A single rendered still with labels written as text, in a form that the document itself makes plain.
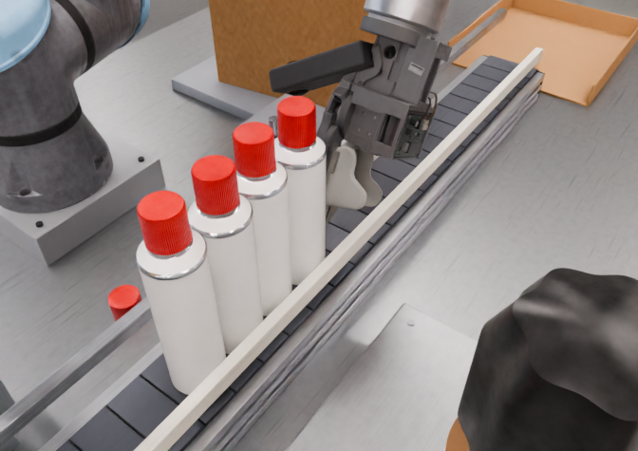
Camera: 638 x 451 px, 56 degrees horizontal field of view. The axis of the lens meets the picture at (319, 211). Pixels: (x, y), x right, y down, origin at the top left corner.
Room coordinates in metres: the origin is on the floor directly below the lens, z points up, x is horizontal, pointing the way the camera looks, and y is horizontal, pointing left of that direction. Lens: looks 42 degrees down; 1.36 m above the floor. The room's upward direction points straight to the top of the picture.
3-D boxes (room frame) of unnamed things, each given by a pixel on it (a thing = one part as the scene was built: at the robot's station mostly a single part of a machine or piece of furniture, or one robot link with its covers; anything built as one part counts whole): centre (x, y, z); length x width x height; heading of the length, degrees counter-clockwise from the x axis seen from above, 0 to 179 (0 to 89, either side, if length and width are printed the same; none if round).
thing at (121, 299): (0.42, 0.21, 0.85); 0.03 x 0.03 x 0.03
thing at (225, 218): (0.35, 0.08, 0.98); 0.05 x 0.05 x 0.20
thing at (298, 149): (0.44, 0.02, 0.98); 0.05 x 0.05 x 0.20
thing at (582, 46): (1.04, -0.42, 0.85); 0.30 x 0.26 x 0.04; 144
